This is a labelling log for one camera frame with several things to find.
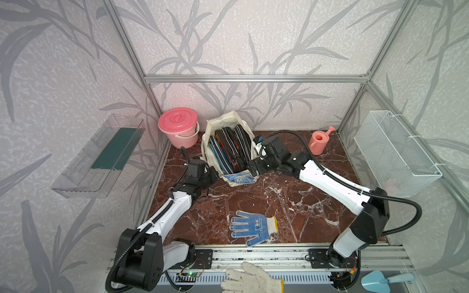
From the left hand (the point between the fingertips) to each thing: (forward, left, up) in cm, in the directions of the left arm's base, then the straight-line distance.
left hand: (219, 171), depth 86 cm
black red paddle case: (+11, -3, +3) cm, 12 cm away
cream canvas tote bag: (-4, -12, +4) cm, 13 cm away
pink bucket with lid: (+26, +23, +5) cm, 35 cm away
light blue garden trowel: (-42, -62, -12) cm, 76 cm away
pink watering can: (+22, -54, -1) cm, 58 cm away
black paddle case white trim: (+15, -12, +6) cm, 20 cm away
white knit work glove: (-41, -16, -12) cm, 46 cm away
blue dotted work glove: (-21, -20, -13) cm, 31 cm away
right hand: (0, -16, +8) cm, 18 cm away
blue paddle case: (+6, 0, +4) cm, 8 cm away
